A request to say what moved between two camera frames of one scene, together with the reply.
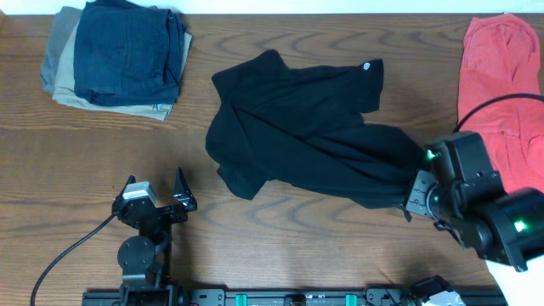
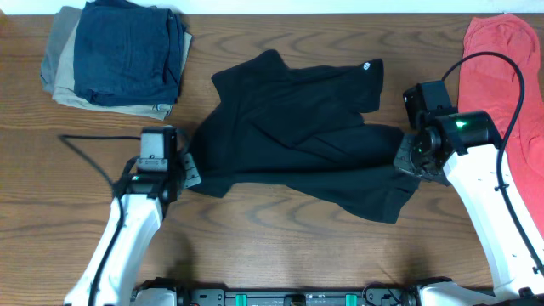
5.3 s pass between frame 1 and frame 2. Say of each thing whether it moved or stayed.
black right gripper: moved
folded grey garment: stayed
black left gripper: moved
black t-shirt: moved
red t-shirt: stayed
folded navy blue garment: stayed
